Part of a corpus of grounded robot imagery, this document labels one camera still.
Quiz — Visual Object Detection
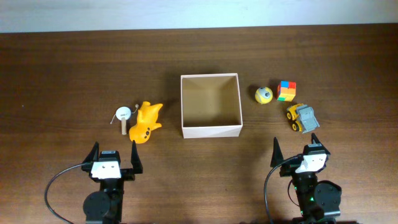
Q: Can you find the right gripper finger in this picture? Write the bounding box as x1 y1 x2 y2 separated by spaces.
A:
311 133 321 144
270 137 284 168

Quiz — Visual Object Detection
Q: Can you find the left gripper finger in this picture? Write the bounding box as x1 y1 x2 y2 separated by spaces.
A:
131 141 143 170
83 142 99 164

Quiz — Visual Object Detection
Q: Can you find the yellow grey toy truck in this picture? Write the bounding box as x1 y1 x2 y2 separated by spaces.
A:
286 103 320 133

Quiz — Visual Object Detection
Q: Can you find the orange squishy toy animal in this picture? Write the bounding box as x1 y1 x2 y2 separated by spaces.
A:
129 101 163 144

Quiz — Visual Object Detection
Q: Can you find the colourful puzzle cube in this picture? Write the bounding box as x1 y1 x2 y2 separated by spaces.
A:
277 81 297 101

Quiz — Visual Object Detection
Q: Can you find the yellow minion ball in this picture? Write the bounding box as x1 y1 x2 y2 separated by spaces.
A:
255 87 273 105

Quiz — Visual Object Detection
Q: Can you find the white cardboard box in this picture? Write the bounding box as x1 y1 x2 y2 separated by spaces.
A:
180 73 243 139

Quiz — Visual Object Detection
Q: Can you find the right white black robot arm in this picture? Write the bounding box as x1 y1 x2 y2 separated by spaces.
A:
270 133 342 223

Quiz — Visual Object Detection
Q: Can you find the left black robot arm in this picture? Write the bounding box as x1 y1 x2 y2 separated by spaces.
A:
81 142 143 223

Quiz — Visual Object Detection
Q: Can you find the white wooden rattle drum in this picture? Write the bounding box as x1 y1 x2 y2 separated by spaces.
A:
110 104 139 135

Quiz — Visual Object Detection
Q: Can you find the right black cable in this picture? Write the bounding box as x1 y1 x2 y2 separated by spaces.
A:
263 155 304 224

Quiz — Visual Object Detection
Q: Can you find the black cable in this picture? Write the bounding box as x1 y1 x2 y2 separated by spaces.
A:
263 155 304 224
44 162 91 224

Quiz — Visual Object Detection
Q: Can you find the left black cable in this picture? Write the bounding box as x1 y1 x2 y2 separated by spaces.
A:
44 162 91 224

